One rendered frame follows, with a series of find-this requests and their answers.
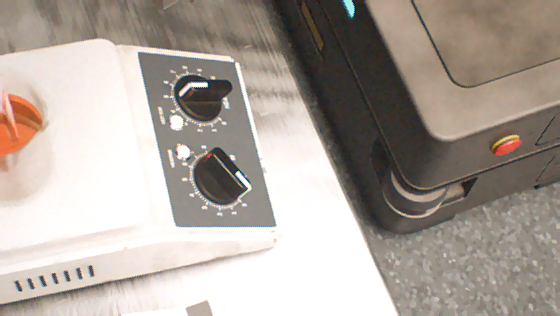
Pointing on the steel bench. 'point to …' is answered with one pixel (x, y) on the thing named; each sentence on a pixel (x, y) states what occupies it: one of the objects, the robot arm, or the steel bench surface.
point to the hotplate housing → (58, 278)
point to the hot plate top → (82, 151)
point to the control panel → (237, 126)
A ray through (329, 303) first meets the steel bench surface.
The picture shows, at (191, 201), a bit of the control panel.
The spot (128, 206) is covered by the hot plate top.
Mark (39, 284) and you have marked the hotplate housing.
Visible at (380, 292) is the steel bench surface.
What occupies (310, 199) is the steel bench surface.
